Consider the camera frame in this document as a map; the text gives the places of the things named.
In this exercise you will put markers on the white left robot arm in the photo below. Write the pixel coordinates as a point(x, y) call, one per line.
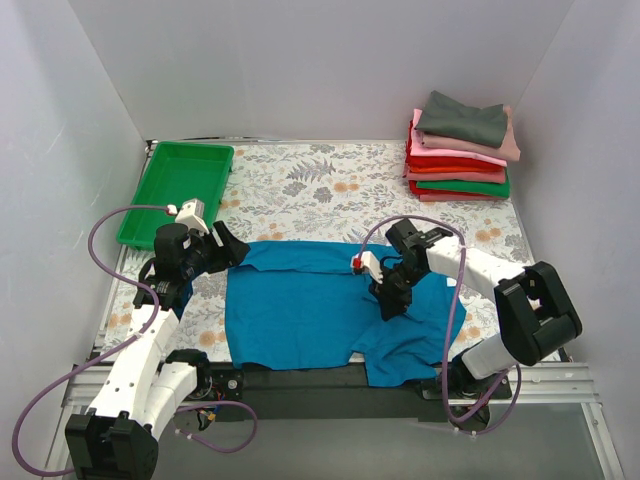
point(118, 436)

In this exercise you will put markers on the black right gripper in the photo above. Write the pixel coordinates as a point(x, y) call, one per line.
point(392, 289)

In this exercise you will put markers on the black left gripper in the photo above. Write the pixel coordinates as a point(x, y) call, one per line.
point(216, 248)

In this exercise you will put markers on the light pink folded t shirt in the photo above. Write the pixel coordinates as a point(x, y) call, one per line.
point(416, 149)

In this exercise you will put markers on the aluminium frame rail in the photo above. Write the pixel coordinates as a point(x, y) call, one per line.
point(545, 420)

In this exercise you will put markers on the blue t shirt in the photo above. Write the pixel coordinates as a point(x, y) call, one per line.
point(295, 305)

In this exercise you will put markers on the floral table mat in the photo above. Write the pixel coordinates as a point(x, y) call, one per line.
point(331, 192)

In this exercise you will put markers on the orange folded t shirt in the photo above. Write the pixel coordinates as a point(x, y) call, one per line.
point(450, 171)

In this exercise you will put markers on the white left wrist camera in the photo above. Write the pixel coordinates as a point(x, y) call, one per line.
point(190, 214)

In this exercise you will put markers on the bottom pink folded t shirt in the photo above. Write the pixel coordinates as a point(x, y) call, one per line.
point(446, 197)

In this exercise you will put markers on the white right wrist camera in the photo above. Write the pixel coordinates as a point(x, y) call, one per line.
point(367, 263)

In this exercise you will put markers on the green plastic tray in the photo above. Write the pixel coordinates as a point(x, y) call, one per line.
point(177, 172)

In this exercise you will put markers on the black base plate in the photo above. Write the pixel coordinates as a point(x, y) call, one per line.
point(319, 394)

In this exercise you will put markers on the green folded t shirt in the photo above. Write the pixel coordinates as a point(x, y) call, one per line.
point(500, 190)

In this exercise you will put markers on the salmon folded t shirt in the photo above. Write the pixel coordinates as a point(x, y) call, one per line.
point(498, 178)

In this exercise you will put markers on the grey folded t shirt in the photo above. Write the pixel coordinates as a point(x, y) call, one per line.
point(446, 117)

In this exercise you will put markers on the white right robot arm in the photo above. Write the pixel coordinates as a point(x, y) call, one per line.
point(535, 314)

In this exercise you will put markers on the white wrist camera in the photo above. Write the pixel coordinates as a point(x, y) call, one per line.
point(190, 214)
point(367, 263)

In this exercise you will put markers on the red folded t shirt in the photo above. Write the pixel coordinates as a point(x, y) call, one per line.
point(460, 163)

